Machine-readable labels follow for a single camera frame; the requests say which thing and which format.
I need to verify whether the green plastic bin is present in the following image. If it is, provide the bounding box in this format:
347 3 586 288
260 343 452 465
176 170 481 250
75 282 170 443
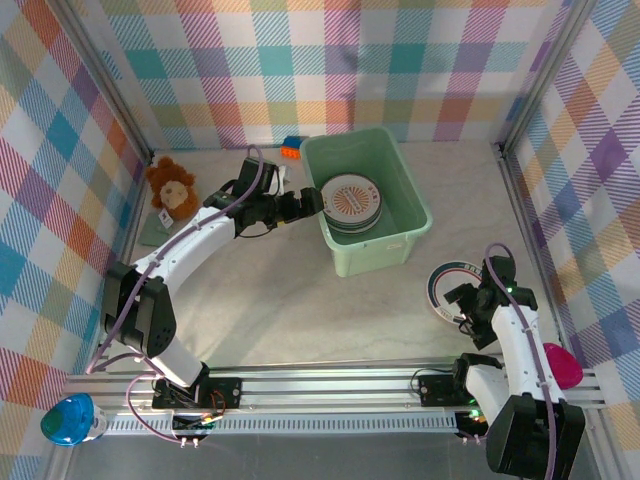
299 126 434 279

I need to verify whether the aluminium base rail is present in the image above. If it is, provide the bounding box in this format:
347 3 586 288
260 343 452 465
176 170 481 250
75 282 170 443
64 367 606 416

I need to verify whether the blue dome button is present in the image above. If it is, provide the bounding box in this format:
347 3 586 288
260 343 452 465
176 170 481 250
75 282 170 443
39 392 109 448

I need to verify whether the green card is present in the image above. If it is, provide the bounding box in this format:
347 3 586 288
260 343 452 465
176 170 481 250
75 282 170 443
138 212 174 247

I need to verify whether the left controller board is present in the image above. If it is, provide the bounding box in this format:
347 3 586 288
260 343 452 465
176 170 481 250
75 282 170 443
171 413 217 436

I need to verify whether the green red stripe plate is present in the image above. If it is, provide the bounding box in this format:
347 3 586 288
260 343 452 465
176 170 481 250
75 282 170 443
425 259 484 325

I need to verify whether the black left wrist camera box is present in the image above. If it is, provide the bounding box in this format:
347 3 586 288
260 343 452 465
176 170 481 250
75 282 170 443
237 157 276 194

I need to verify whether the controller board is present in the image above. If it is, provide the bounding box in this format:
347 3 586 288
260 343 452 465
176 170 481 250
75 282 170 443
457 410 494 439
171 413 217 436

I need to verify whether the brown plush lion toy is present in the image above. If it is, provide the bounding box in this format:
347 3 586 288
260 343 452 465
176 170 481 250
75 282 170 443
145 155 200 229

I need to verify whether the orange blue toy brick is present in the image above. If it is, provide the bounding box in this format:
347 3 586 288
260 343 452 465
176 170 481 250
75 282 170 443
279 135 305 161

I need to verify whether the aluminium side rail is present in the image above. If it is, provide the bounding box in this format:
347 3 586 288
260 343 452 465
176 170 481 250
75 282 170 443
497 144 574 354
84 154 156 376

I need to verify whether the pink dome button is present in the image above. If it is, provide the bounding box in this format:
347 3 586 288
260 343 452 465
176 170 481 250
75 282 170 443
543 342 585 393

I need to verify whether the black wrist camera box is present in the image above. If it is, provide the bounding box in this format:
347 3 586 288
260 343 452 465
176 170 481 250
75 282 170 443
237 157 276 194
482 254 519 291

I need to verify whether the slotted cable duct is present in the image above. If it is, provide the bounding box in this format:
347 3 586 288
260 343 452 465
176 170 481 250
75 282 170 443
102 412 464 436

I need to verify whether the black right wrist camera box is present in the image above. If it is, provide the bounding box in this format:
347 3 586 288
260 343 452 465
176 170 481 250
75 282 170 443
482 254 519 291

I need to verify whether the right controller board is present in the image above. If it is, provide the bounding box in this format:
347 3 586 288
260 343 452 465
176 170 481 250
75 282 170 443
457 410 494 439

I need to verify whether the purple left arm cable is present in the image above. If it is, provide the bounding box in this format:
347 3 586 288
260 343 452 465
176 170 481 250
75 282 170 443
87 144 266 444

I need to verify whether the aluminium corner post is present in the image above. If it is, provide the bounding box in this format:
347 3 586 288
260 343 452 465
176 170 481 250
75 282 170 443
494 0 601 151
49 0 155 164

